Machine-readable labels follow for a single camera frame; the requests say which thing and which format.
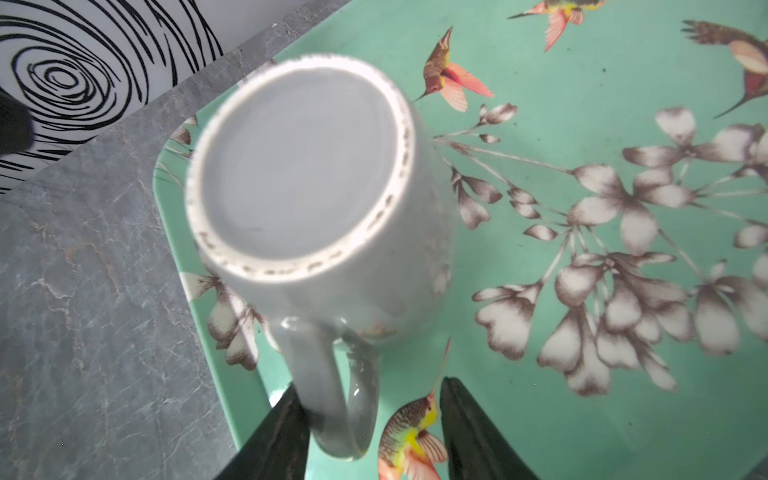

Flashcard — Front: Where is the small grey mug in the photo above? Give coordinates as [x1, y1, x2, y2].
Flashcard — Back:
[184, 54, 455, 460]

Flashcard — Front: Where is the green floral tray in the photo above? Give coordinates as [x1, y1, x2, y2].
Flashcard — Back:
[152, 0, 768, 480]

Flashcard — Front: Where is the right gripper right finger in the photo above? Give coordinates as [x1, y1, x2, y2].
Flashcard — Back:
[440, 377, 538, 480]

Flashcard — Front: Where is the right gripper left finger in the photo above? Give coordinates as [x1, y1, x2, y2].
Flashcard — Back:
[215, 384, 311, 480]

